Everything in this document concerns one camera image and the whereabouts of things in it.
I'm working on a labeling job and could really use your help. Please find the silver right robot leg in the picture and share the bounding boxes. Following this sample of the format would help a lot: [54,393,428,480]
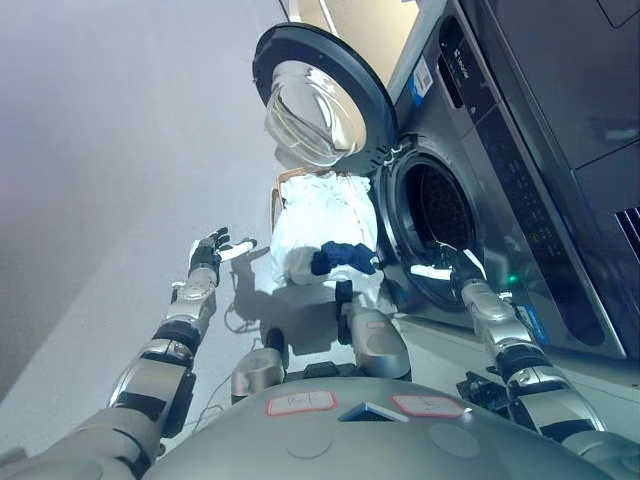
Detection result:
[334,279,414,382]

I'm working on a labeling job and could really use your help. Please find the grey robot torso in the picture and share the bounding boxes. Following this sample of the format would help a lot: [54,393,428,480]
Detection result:
[139,374,606,480]

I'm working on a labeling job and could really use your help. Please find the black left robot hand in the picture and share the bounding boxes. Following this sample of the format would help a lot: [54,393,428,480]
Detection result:
[187,227,259,289]

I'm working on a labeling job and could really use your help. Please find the blue label sticker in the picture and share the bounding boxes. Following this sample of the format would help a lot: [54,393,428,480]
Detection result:
[408,54,437,105]

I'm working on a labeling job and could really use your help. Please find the silver left robot leg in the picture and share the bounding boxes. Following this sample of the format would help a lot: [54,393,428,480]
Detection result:
[229,327,292,407]

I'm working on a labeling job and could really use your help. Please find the white cloth garment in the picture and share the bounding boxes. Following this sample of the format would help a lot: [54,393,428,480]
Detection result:
[269,172,385,312]

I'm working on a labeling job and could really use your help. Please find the dark blue garment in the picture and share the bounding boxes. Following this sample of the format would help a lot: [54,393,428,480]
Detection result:
[309,240,382,277]

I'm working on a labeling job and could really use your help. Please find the thin floor cables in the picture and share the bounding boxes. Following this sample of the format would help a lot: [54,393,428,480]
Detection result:
[192,279,262,432]

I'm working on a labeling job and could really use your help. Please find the dark grey washing machine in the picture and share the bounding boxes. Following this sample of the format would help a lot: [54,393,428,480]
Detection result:
[372,0,640,361]

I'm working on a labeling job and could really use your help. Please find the silver robot leg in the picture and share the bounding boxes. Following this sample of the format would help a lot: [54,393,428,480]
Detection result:
[229,327,292,407]
[334,279,414,382]

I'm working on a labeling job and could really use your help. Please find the black robot waist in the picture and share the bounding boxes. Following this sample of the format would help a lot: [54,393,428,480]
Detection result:
[298,361,367,380]

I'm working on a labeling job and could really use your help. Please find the round washing machine door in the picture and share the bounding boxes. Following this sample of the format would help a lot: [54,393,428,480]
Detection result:
[252,22,400,174]

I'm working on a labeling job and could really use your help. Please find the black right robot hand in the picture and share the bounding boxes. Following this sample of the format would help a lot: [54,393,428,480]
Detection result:
[409,242,489,286]

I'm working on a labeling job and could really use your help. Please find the dark stacked dryer unit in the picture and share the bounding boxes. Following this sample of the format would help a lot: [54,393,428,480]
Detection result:
[462,0,640,356]

